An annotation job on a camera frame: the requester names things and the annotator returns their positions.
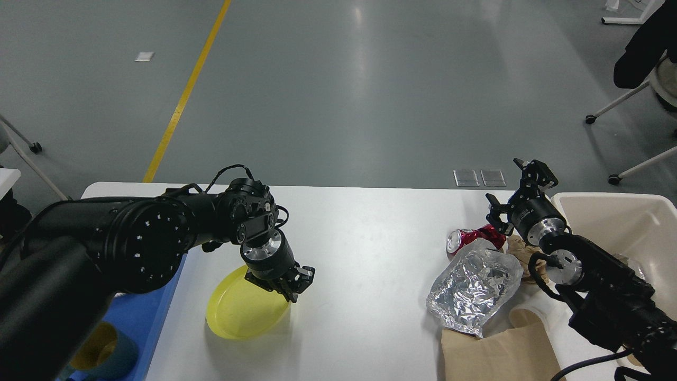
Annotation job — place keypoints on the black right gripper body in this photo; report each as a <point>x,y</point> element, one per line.
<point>534,219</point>

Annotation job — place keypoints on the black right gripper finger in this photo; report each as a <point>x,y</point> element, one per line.
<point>536,179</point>
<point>496,210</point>

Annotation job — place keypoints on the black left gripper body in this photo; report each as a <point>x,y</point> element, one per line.
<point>272,259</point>

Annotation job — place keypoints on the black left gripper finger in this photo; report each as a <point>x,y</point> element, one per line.
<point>280,286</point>
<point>296,280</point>

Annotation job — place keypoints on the yellow plastic plate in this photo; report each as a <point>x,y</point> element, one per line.
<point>240,310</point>

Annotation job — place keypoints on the teal mug yellow inside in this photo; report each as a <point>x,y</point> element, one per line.
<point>108,353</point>

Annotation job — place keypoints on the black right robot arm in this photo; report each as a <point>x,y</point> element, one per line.
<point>611,306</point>

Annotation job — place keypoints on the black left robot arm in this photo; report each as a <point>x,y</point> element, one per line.
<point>76,255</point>

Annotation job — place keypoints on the right floor outlet cover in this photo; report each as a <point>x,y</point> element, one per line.
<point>493,178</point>

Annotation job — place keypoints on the floor outlet cover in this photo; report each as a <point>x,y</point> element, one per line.
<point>493,178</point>
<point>466,178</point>

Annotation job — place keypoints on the crumpled brown paper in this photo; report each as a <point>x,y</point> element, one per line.
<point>523,252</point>

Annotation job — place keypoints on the left floor outlet cover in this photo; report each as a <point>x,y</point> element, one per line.
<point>466,178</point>

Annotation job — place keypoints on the crushed red soda can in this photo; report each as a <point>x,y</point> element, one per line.
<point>459,238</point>

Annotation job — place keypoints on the crumpled silver foil bag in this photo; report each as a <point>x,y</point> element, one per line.
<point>478,281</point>

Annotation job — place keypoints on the white paper cup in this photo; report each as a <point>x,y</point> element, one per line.
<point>537,309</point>

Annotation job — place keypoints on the beige plastic bin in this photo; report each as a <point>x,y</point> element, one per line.
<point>636,226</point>

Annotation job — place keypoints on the brown paper bag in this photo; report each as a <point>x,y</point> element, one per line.
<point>523,353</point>

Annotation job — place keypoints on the blue plastic tray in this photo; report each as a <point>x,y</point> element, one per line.
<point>141,317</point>

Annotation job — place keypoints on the white desk base far right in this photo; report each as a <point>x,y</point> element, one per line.
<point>629,12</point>

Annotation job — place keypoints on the grey chair leg with caster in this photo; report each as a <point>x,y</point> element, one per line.
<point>8,140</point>

